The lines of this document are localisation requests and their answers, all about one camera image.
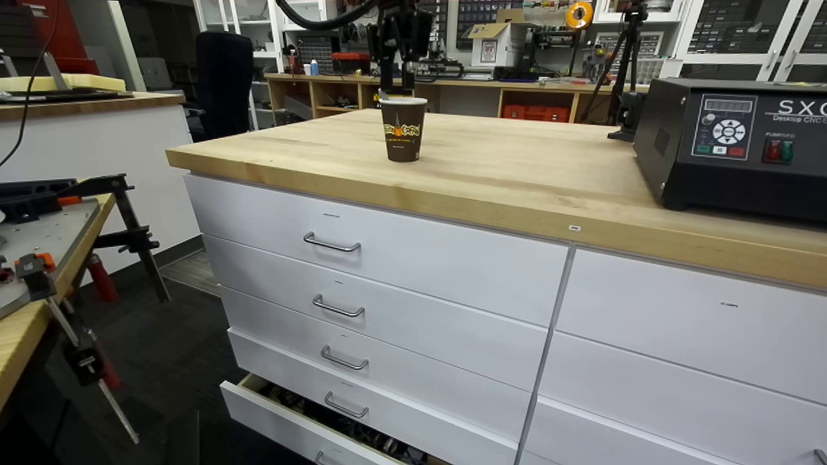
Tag black controller box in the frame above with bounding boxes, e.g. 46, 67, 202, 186
631, 76, 827, 227

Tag white counter wooden top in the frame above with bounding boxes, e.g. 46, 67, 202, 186
0, 89, 202, 279

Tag silver drawer handle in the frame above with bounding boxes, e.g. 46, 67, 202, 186
300, 231, 364, 258
311, 293, 369, 323
324, 390, 373, 421
318, 345, 373, 376

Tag white drawer cabinet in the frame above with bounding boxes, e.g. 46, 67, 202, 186
184, 172, 827, 465

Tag white glass door cabinet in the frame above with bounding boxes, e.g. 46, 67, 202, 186
191, 0, 340, 76

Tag red clamp handle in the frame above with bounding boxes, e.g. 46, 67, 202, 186
82, 250, 121, 305

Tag black camera tripod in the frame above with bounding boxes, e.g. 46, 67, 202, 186
576, 0, 654, 128

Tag brown paper coffee cup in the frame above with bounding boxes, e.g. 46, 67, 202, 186
377, 95, 428, 165

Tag red toolbox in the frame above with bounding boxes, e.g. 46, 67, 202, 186
329, 49, 373, 76

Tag red storage bins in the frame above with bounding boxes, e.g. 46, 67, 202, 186
499, 104, 574, 124

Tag red machine housing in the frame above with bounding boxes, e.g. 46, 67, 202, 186
15, 0, 101, 76

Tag light wooden board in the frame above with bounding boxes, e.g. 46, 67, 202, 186
0, 73, 129, 99

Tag open white drawer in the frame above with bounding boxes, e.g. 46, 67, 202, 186
216, 373, 450, 465

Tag white framed glass panels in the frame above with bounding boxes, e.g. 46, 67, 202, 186
666, 0, 827, 85

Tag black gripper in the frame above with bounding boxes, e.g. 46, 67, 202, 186
375, 2, 433, 95

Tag orange black bar clamp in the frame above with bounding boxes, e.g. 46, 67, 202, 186
10, 250, 141, 447

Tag yellow tape roll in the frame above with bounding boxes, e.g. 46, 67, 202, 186
564, 0, 598, 33

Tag grey metal plate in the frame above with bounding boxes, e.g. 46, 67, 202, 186
0, 200, 107, 320

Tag black high back chair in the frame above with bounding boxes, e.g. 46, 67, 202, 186
184, 31, 259, 144

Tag thin black hanging cable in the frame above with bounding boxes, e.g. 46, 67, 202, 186
0, 0, 63, 172

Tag wooden shelf workbench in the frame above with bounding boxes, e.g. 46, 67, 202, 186
262, 73, 654, 128

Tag house shaped cardboard box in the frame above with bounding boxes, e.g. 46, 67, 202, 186
466, 20, 519, 73

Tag wooden side table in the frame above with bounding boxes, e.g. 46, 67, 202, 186
0, 191, 117, 412

